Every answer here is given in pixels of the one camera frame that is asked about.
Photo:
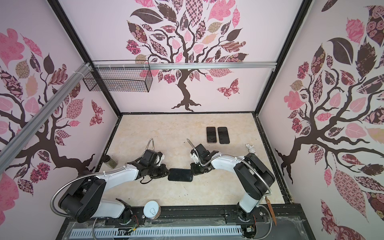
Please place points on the white round can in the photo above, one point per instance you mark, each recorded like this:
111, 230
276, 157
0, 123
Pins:
152, 210

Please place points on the brown wooden stick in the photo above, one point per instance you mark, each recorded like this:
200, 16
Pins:
271, 210

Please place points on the white slotted cable duct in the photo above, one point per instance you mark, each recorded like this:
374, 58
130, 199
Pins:
154, 232

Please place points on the black wire basket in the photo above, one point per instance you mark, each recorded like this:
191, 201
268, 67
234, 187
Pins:
134, 76

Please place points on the silver aluminium rail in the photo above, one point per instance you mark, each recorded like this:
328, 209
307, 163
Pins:
12, 149
190, 66

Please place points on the silver aluminium rail back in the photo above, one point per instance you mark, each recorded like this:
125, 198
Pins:
190, 66

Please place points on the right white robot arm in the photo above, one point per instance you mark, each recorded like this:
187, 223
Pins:
247, 203

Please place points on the glass spice jar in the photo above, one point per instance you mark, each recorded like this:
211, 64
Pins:
109, 161

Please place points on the silver aluminium rail left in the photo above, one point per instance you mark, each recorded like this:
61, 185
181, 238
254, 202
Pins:
12, 149

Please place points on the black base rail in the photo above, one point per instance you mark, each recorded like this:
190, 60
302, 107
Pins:
292, 223

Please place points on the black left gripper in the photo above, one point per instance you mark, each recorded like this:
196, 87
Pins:
163, 168

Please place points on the black smartphone with silver frame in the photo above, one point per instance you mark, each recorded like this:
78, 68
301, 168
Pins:
211, 135

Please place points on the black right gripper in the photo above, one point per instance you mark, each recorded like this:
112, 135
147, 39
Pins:
194, 171

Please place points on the small white figurine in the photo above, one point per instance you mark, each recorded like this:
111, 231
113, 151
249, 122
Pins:
251, 148

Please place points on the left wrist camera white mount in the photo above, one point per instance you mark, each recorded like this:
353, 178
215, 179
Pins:
160, 158

